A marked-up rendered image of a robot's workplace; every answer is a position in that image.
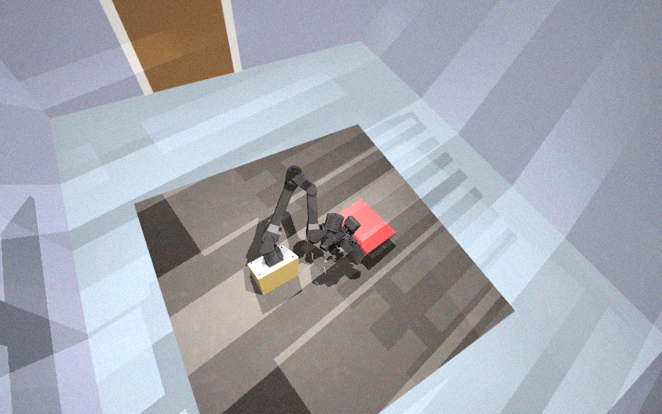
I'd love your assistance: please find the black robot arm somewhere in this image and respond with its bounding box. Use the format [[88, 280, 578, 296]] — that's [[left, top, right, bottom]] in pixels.
[[259, 166, 358, 268]]

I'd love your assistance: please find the red box lid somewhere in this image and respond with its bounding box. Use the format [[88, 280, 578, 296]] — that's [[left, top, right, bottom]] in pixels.
[[338, 199, 395, 255]]

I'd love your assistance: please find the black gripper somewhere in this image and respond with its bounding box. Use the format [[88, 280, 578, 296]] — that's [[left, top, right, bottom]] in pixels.
[[328, 216, 361, 255]]

